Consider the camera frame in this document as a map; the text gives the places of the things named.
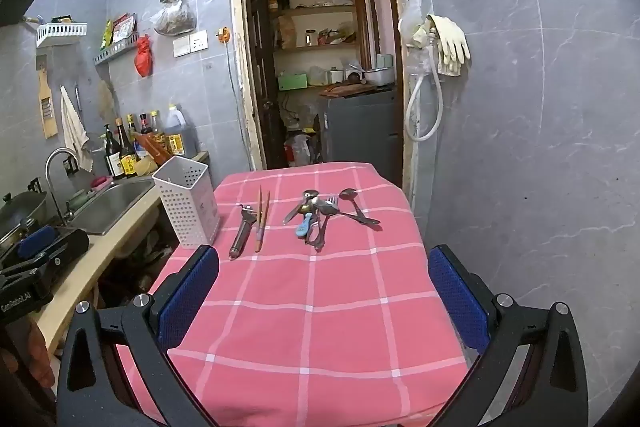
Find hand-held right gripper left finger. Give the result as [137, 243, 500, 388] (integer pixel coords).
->
[56, 244, 221, 427]

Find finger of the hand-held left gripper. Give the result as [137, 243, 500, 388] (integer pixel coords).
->
[0, 231, 91, 281]
[14, 226, 57, 259]

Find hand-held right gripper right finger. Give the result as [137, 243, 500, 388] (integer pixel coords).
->
[427, 244, 590, 427]

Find metal peeler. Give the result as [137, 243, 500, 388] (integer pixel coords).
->
[228, 204, 256, 261]

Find white perforated utensil holder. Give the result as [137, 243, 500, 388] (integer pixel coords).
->
[152, 155, 221, 250]

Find wooden chopstick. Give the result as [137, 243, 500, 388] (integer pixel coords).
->
[257, 190, 271, 244]
[255, 186, 264, 253]

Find blue-handled spoon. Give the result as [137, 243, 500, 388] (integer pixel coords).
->
[294, 212, 315, 239]

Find metal fork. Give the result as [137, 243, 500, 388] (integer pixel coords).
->
[314, 194, 340, 253]

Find metal spoon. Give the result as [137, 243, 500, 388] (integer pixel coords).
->
[339, 188, 382, 228]
[283, 189, 321, 226]
[306, 199, 342, 244]

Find person's left hand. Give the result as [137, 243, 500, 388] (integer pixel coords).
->
[24, 321, 57, 389]

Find beige kitchen counter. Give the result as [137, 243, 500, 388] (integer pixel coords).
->
[30, 151, 211, 358]

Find stainless steel sink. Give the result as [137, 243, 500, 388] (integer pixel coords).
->
[66, 179, 157, 237]

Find metal faucet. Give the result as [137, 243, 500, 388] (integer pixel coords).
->
[44, 147, 82, 224]

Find dark pump bottle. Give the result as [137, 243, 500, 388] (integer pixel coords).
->
[103, 124, 124, 180]

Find yellow-label soy sauce bottle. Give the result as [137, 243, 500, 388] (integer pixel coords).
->
[115, 117, 140, 178]

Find beige hanging towel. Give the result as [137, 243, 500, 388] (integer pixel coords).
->
[60, 85, 94, 173]

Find orange seasoning packet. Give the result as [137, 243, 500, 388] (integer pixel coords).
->
[132, 131, 174, 166]

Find pink checked tablecloth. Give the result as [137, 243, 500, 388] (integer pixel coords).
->
[115, 162, 473, 427]

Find wooden grater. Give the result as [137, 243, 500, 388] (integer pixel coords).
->
[37, 67, 59, 140]

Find yellow-capped clear bottle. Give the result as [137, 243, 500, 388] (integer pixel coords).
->
[150, 110, 167, 148]

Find hanging brown loofah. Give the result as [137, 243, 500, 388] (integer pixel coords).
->
[97, 79, 117, 121]

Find large dark oil jug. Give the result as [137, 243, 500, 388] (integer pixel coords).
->
[164, 104, 187, 157]

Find red plastic bag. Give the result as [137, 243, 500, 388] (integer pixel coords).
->
[134, 34, 153, 78]

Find red seasoning packets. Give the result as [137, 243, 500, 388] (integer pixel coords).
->
[112, 12, 138, 44]

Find white cooker pot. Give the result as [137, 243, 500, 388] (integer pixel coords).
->
[363, 66, 396, 88]

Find wooden cutting board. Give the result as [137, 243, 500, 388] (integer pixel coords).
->
[319, 82, 374, 99]

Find green box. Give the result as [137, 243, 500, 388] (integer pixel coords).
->
[277, 73, 309, 92]

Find clear bag of dried goods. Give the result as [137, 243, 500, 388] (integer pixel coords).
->
[154, 0, 197, 36]

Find dark wooden door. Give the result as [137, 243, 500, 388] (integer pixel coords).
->
[248, 0, 282, 168]

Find pair of rubber gloves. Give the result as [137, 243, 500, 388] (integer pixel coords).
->
[425, 14, 471, 78]

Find clear hanging plastic bag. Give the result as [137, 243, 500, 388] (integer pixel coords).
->
[398, 0, 431, 54]

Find brown paper bag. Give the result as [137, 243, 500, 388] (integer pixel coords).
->
[277, 14, 297, 51]

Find food packets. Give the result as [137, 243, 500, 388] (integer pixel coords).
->
[317, 23, 359, 46]

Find wooden shelf unit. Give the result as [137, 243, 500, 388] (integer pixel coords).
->
[264, 0, 372, 98]

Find white hose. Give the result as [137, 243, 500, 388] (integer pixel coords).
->
[404, 27, 445, 142]

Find metal wall shelf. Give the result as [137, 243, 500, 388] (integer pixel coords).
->
[94, 32, 140, 66]

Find white hanging cable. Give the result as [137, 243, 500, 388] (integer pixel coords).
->
[226, 41, 252, 168]

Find white wall basket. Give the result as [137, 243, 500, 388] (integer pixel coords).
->
[36, 21, 88, 49]

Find worn door frame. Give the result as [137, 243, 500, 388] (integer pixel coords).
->
[228, 0, 417, 188]

